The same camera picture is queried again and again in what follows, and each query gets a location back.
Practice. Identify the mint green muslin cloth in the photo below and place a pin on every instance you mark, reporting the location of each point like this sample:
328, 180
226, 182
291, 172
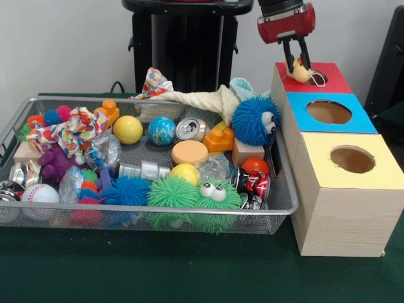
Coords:
243, 88

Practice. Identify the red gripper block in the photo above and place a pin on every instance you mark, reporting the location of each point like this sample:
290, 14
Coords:
286, 24

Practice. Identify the wooden box with three holes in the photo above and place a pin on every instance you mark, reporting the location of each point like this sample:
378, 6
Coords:
347, 208

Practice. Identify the round orange disc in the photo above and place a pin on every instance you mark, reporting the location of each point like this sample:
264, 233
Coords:
189, 152

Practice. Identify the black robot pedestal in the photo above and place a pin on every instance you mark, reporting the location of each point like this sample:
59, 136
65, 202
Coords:
183, 57

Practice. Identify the small wooden cube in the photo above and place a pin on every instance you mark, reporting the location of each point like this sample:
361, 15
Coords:
247, 154

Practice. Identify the cream yellow muslin cloth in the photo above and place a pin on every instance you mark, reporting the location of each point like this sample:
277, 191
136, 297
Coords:
202, 100

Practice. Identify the crushed red soda can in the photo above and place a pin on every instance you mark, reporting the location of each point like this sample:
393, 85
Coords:
252, 184

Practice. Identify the blue spiky ball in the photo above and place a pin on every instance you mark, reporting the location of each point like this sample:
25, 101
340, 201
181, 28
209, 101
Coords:
251, 121
128, 189

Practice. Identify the large yellow ball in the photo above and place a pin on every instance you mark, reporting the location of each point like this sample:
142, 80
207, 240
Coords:
128, 129

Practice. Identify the silver drink can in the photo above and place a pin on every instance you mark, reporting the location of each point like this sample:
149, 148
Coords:
191, 129

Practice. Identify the shallow clear mesh bin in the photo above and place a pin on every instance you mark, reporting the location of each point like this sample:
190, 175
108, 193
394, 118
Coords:
284, 196

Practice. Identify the orange toy building blocks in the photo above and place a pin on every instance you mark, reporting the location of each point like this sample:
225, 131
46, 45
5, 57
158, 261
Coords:
219, 139

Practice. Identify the green furry googly-eyed toy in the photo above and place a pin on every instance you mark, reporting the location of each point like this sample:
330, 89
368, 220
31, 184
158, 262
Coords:
218, 208

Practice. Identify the dark green table cloth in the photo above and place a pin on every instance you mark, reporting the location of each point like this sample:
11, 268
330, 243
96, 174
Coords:
158, 271

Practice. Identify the small yellow duck toy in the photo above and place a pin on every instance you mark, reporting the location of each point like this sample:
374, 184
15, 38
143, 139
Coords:
300, 72

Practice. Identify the blue globe ball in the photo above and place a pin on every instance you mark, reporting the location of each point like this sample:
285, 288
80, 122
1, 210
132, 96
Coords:
162, 130

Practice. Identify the black upright panel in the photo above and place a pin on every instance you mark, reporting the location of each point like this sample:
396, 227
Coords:
388, 57

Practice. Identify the green spiky ball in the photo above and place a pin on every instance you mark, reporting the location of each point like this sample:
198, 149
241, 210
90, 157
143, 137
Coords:
172, 191

